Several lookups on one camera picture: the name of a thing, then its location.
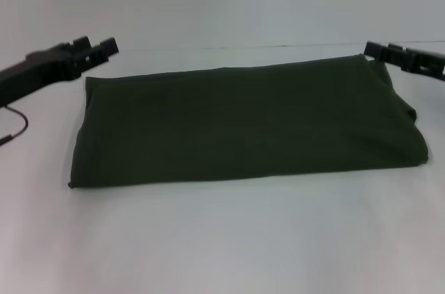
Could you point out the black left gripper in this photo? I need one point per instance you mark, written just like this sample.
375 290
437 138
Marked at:
38 68

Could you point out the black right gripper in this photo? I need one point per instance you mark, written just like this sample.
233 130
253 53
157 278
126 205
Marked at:
417 61

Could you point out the dark green shirt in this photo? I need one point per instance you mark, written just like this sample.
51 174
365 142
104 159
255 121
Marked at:
243 120

